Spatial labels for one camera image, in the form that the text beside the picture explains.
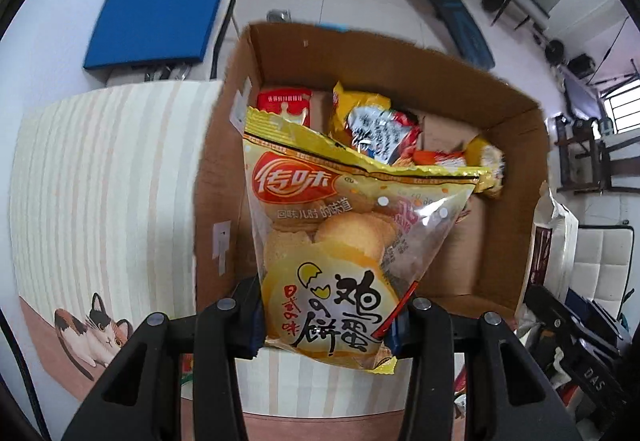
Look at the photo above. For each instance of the dark wooden chair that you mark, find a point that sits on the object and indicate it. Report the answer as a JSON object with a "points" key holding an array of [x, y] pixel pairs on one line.
{"points": [[590, 151]]}

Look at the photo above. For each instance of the black tripod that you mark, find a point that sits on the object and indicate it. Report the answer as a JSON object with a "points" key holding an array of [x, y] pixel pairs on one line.
{"points": [[612, 56]]}

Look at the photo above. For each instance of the yellow egg cookie packet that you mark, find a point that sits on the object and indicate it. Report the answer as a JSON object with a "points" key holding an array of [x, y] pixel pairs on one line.
{"points": [[330, 241]]}

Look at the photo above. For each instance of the white grey snack packet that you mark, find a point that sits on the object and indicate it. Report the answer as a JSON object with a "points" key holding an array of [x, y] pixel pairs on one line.
{"points": [[552, 231]]}

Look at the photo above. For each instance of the black speaker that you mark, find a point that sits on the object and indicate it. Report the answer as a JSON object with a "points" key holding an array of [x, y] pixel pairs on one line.
{"points": [[582, 65]]}

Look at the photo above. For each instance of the dark sit-up bench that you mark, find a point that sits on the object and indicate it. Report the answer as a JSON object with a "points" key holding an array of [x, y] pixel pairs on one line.
{"points": [[450, 6]]}

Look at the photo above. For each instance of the instant noodle packet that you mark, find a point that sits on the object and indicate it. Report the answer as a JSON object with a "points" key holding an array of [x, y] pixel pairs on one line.
{"points": [[370, 126]]}

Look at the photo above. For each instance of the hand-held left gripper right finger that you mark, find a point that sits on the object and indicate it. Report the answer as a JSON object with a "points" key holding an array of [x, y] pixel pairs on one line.
{"points": [[417, 323]]}

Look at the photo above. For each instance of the cardboard box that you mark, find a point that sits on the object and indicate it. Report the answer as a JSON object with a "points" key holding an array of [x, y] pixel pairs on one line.
{"points": [[450, 246]]}

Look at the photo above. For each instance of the tall red snack packet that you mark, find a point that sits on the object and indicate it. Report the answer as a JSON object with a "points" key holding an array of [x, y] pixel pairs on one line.
{"points": [[285, 102]]}

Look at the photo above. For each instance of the striped cat print tablecloth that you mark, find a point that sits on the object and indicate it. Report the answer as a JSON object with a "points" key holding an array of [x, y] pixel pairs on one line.
{"points": [[125, 201]]}

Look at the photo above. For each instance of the orange snack packet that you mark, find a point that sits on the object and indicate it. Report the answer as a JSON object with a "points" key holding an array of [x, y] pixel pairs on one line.
{"points": [[437, 157]]}

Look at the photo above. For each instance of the small yellow brown packet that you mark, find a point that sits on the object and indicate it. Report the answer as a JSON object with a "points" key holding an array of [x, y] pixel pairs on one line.
{"points": [[487, 161]]}

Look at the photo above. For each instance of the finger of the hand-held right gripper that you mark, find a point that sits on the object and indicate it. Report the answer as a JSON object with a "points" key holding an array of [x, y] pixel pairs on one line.
{"points": [[597, 316], [547, 306]]}

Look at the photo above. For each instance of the blue seat cushion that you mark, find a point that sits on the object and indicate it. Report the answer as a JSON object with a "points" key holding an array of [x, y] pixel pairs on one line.
{"points": [[155, 23]]}

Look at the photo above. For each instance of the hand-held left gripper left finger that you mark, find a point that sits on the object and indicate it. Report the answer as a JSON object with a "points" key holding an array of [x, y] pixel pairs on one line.
{"points": [[240, 316]]}

